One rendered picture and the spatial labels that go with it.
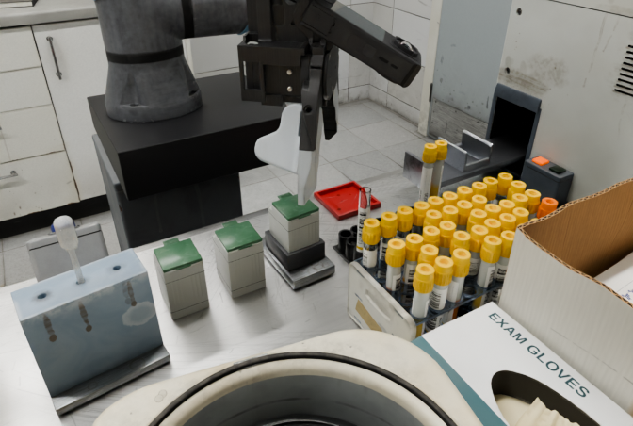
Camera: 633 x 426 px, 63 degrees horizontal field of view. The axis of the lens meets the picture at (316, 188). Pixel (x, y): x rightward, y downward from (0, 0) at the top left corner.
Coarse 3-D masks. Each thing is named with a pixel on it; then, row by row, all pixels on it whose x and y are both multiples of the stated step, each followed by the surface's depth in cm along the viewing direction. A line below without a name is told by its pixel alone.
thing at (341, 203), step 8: (344, 184) 74; (352, 184) 75; (320, 192) 73; (328, 192) 73; (336, 192) 74; (344, 192) 74; (352, 192) 74; (320, 200) 71; (328, 200) 72; (336, 200) 72; (344, 200) 72; (352, 200) 72; (376, 200) 71; (328, 208) 70; (336, 208) 70; (344, 208) 70; (352, 208) 70; (336, 216) 68; (344, 216) 68
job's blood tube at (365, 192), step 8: (360, 192) 54; (368, 192) 54; (360, 200) 55; (368, 200) 55; (360, 208) 55; (368, 208) 55; (360, 216) 56; (368, 216) 56; (360, 224) 56; (360, 232) 57; (360, 240) 57; (360, 248) 58
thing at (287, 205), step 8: (288, 192) 58; (280, 200) 57; (288, 200) 57; (296, 200) 57; (280, 208) 56; (288, 208) 56; (296, 208) 56; (304, 208) 56; (312, 208) 56; (288, 216) 54; (296, 216) 55; (304, 216) 55
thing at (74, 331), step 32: (128, 256) 46; (32, 288) 42; (64, 288) 42; (96, 288) 42; (128, 288) 44; (32, 320) 40; (64, 320) 41; (96, 320) 43; (128, 320) 45; (32, 352) 41; (64, 352) 42; (96, 352) 44; (128, 352) 47; (160, 352) 48; (64, 384) 44; (96, 384) 45
